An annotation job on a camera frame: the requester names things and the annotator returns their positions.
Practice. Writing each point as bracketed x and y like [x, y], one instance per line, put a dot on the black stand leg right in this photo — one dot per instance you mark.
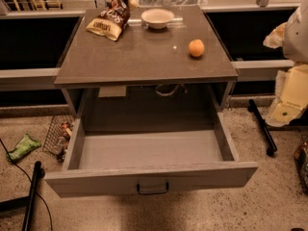
[272, 148]

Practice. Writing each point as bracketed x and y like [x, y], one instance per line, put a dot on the brown chip bag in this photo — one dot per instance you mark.
[111, 22]

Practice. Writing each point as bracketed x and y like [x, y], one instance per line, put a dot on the wire basket right edge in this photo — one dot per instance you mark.
[301, 163]

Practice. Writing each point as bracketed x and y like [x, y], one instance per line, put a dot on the black stand leg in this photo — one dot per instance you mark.
[27, 202]
[272, 148]

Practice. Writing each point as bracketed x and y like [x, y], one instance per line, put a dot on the black drawer handle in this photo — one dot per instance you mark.
[152, 190]

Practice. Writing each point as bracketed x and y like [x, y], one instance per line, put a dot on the black stand leg left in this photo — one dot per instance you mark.
[27, 202]

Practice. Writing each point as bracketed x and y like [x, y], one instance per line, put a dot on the orange fruit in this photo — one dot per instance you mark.
[196, 48]

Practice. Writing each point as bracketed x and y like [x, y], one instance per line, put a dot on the white ceramic bowl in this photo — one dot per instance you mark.
[157, 18]

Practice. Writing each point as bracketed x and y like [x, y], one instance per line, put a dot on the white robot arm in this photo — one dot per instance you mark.
[295, 44]

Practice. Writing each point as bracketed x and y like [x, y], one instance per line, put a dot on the green snack bag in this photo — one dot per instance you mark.
[23, 148]

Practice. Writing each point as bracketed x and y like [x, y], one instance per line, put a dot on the wire basket with items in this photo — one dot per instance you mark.
[58, 136]

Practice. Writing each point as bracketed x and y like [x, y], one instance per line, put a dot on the grey cabinet with brown top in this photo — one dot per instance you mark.
[142, 56]

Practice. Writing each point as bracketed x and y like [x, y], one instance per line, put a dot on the open grey top drawer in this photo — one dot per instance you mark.
[144, 138]

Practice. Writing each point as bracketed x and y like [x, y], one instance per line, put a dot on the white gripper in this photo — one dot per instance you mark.
[296, 38]

